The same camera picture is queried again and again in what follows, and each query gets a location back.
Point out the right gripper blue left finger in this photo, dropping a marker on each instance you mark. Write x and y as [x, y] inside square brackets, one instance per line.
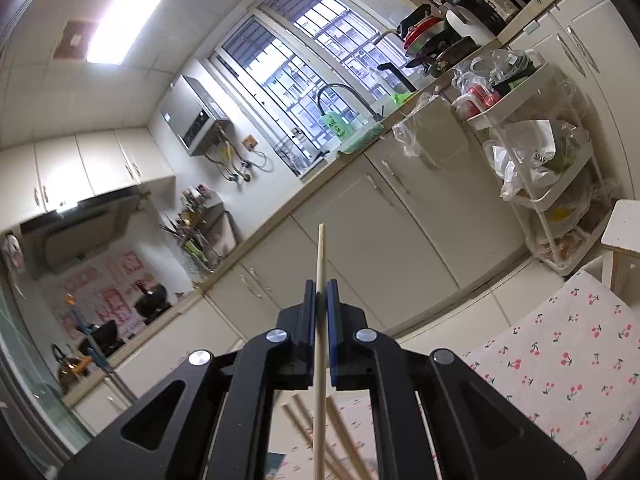
[299, 322]

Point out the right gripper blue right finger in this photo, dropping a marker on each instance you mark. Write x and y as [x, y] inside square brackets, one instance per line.
[347, 362]

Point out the wooden chopstick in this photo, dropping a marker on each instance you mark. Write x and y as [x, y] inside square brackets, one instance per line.
[320, 355]

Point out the cream kitchen cabinets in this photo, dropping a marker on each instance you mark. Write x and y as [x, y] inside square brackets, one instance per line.
[405, 243]

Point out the black kitchen faucet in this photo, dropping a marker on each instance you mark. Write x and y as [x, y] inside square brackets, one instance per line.
[351, 97]

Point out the black wok on stove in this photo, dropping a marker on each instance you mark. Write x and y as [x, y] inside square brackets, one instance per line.
[153, 302]

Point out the utensil drying rack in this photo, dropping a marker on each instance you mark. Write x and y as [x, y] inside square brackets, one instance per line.
[203, 228]

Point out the green soap bottle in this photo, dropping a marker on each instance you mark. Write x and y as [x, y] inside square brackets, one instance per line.
[336, 124]

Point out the blue dustpan with broom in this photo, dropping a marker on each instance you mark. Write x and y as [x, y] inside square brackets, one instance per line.
[97, 354]

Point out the plastic bag on cabinet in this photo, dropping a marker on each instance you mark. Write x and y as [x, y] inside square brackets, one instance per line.
[432, 133]

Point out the cherry print tablecloth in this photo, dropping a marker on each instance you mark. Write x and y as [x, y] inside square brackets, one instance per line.
[566, 353]

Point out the range hood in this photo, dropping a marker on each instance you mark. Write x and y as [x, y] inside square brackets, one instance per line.
[58, 240]

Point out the window with grille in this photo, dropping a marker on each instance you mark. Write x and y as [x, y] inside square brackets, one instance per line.
[281, 52]

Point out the white wooden stool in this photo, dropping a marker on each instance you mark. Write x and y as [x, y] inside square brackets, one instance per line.
[621, 243]

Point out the stacked pans on counter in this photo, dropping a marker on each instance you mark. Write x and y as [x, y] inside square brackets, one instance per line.
[430, 42]

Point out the ceiling light panel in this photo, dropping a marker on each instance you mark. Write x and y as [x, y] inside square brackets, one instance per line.
[118, 29]

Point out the wall water heater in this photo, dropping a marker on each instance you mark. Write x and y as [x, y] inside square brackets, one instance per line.
[193, 116]

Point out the white wire storage rack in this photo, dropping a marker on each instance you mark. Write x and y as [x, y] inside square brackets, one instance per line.
[528, 117]

